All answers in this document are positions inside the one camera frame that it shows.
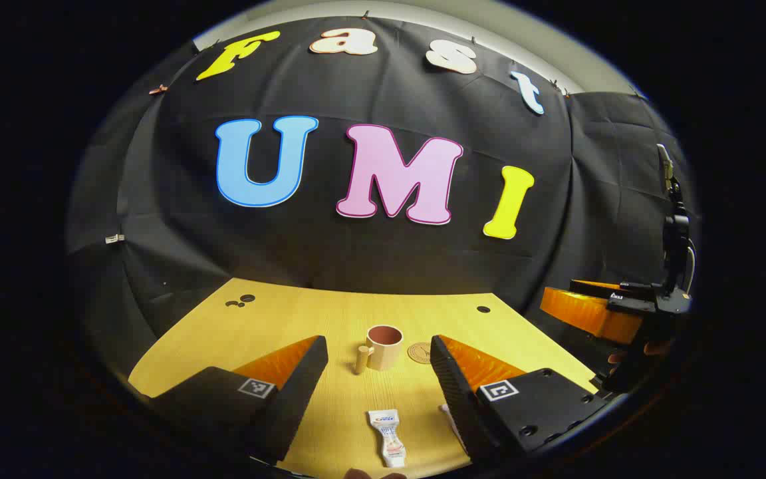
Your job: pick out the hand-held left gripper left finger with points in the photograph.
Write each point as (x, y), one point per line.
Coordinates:
(300, 389)

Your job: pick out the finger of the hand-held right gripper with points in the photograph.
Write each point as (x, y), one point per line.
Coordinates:
(596, 288)
(586, 314)

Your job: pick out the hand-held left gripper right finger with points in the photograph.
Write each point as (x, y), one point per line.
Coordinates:
(453, 392)

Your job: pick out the pale pink toothbrush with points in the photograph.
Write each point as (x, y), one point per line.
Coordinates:
(447, 414)

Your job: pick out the round brown coaster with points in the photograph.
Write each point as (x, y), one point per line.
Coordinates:
(418, 352)

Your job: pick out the white toothpaste tube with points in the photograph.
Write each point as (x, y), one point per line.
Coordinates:
(388, 436)

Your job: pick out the wooden desktop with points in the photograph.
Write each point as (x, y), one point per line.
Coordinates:
(237, 352)

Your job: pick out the white clip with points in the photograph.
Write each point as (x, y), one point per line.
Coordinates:
(115, 238)

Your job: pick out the black backdrop cloth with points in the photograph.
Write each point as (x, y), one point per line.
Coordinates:
(389, 86)

